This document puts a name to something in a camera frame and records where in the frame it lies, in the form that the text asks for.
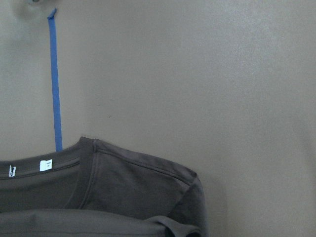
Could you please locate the dark brown t-shirt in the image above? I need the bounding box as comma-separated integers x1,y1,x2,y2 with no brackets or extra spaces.
0,137,209,237

